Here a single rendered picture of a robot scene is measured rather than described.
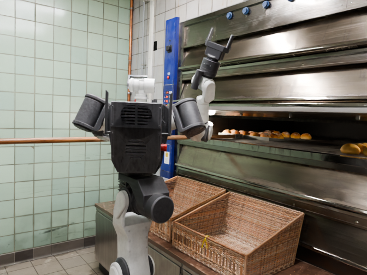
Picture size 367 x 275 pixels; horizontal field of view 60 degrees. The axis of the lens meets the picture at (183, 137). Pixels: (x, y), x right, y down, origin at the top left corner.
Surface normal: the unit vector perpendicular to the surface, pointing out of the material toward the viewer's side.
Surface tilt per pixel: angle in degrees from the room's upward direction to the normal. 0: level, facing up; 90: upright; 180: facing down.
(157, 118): 90
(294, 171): 70
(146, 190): 45
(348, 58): 90
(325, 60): 90
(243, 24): 90
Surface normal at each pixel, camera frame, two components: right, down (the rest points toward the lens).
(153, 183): 0.46, -0.65
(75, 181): 0.61, 0.08
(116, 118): 0.06, 0.07
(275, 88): -0.73, -0.33
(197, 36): -0.79, 0.02
